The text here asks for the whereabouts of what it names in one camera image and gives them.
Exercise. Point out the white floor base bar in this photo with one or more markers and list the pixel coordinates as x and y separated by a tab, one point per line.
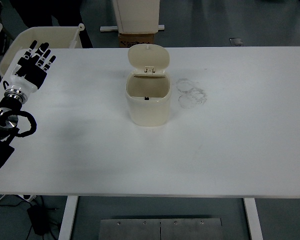
107	28

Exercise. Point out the black power adapter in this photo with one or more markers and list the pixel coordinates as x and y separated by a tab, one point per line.
38	220

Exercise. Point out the white power strip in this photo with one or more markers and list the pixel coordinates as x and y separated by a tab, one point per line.
30	197

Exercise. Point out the white upright cabinet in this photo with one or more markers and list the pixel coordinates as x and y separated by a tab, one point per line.
137	15

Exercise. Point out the white table leg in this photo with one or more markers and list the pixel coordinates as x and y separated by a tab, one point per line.
67	220
253	220

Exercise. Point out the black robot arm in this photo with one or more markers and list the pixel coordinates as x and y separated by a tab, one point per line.
0	150

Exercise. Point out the grey floor socket plate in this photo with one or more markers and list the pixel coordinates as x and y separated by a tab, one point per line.
236	41

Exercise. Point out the cream plastic trash bin body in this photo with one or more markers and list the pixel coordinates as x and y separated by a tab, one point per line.
147	112

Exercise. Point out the person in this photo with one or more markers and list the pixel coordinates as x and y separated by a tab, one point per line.
72	15

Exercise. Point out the large cream plastic tub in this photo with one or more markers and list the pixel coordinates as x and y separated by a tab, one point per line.
50	37

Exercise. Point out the brown cardboard box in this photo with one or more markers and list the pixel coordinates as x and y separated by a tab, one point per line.
137	40

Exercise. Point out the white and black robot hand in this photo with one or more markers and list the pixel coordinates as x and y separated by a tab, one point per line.
27	75

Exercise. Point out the grey metal plate with screws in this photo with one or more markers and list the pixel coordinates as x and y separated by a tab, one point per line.
140	230

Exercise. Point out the cream hinged trash bin lid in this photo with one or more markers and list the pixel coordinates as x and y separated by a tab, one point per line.
148	57

